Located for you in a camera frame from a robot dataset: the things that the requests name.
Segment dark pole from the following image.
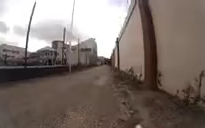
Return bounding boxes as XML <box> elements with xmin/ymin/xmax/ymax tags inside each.
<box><xmin>76</xmin><ymin>37</ymin><xmax>81</xmax><ymax>66</ymax></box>
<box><xmin>61</xmin><ymin>26</ymin><xmax>67</xmax><ymax>66</ymax></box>

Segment gravel strip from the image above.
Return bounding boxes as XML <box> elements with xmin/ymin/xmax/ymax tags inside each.
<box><xmin>108</xmin><ymin>68</ymin><xmax>205</xmax><ymax>128</ymax></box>

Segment white building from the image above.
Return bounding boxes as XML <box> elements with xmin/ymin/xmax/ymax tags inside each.
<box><xmin>66</xmin><ymin>37</ymin><xmax>99</xmax><ymax>66</ymax></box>

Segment grey building with tower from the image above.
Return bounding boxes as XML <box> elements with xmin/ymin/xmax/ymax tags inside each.
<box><xmin>27</xmin><ymin>39</ymin><xmax>70</xmax><ymax>66</ymax></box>

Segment low dark wall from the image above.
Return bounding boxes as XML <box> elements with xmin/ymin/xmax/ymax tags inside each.
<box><xmin>0</xmin><ymin>64</ymin><xmax>91</xmax><ymax>85</ymax></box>

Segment dry weeds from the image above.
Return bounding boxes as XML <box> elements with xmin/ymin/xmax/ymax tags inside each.
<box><xmin>116</xmin><ymin>65</ymin><xmax>145</xmax><ymax>87</ymax></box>
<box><xmin>175</xmin><ymin>69</ymin><xmax>205</xmax><ymax>107</ymax></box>

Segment pale low building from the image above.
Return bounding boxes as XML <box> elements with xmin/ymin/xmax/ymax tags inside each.
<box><xmin>0</xmin><ymin>43</ymin><xmax>26</xmax><ymax>66</ymax></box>

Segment cream wall with brown posts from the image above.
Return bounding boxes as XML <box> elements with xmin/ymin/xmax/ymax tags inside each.
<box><xmin>109</xmin><ymin>0</ymin><xmax>205</xmax><ymax>105</ymax></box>

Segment brown dirt path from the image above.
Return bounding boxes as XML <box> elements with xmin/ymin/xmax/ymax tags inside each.
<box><xmin>0</xmin><ymin>64</ymin><xmax>124</xmax><ymax>128</ymax></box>

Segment thin pale pole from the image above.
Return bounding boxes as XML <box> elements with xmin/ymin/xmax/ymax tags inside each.
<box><xmin>68</xmin><ymin>0</ymin><xmax>77</xmax><ymax>74</ymax></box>

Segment tall curved pole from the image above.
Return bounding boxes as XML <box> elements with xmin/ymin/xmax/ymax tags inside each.
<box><xmin>23</xmin><ymin>0</ymin><xmax>38</xmax><ymax>70</ymax></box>

